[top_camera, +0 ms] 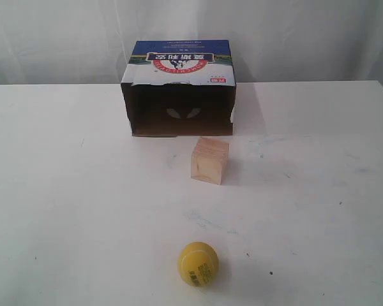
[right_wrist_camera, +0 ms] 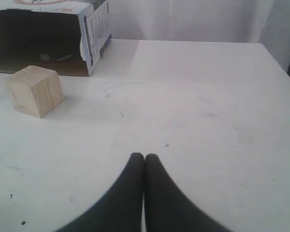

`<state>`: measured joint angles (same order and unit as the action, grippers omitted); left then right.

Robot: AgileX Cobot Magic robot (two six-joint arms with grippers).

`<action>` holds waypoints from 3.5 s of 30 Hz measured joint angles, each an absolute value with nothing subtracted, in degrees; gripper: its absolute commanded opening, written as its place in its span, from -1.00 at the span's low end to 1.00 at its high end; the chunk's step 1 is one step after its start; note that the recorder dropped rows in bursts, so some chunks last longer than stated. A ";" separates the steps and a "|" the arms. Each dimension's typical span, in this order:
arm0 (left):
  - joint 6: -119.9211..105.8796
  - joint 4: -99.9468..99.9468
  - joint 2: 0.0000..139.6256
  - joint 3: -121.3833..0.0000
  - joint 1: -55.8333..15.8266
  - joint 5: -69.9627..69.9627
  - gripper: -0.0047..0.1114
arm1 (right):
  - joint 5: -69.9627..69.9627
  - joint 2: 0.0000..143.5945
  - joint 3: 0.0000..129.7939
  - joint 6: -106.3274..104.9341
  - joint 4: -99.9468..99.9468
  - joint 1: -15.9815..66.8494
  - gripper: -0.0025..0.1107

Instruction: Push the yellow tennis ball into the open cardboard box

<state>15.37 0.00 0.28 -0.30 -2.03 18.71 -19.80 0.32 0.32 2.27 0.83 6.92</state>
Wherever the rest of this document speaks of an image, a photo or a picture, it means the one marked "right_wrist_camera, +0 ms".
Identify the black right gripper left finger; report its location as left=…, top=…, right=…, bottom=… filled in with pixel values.
left=58, top=153, right=145, bottom=232

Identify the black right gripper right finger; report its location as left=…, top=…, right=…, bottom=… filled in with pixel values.
left=144, top=154, right=230, bottom=232

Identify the light wooden cube block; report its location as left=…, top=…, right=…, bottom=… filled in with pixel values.
left=6, top=65, right=64, bottom=118

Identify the printed cardboard milk box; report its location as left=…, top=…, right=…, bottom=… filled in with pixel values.
left=0, top=0, right=112, bottom=76

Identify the white backdrop curtain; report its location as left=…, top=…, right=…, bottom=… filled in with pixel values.
left=109, top=0, right=290, bottom=70

